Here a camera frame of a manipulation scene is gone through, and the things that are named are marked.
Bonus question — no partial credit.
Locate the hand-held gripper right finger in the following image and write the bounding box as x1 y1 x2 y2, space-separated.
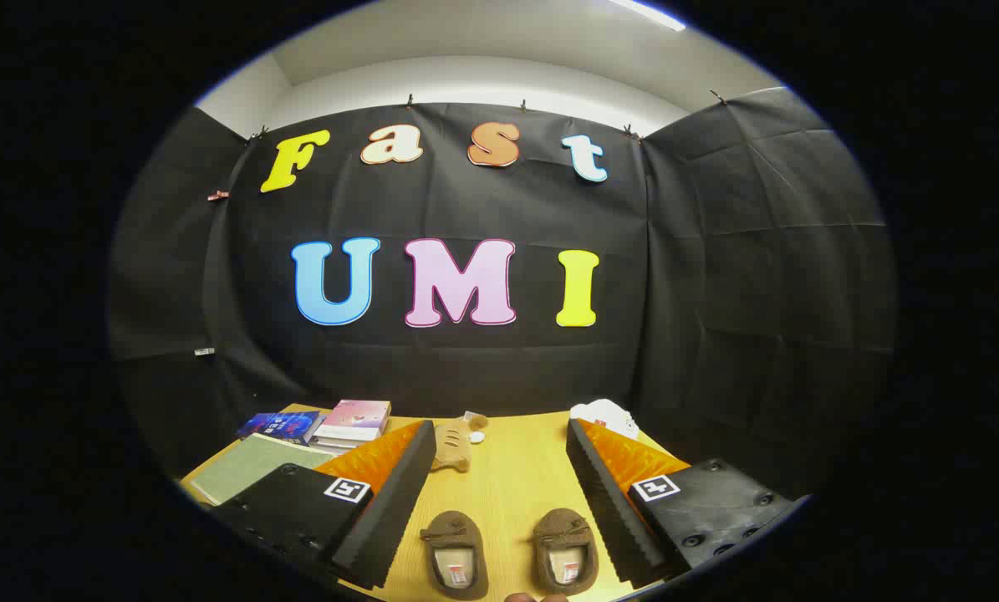
565 418 809 589

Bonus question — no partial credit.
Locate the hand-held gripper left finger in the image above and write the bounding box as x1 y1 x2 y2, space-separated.
212 420 438 591

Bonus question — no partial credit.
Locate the brown fuzzy shoe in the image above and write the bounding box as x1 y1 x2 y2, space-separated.
420 510 490 601
533 508 599 596

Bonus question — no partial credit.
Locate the green fabric storage box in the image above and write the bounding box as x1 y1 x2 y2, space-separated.
190 433 334 507

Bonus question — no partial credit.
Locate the tan plush toy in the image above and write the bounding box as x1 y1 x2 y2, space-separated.
431 414 490 474

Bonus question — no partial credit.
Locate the white pouch with red label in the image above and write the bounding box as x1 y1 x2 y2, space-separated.
570 399 640 441

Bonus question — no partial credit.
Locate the pink cover book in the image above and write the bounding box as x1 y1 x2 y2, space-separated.
315 400 392 441

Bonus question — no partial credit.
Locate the blue cover book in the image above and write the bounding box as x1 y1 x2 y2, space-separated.
237 411 326 445

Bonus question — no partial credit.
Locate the black backdrop cloth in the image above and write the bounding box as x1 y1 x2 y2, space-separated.
108 86 897 503

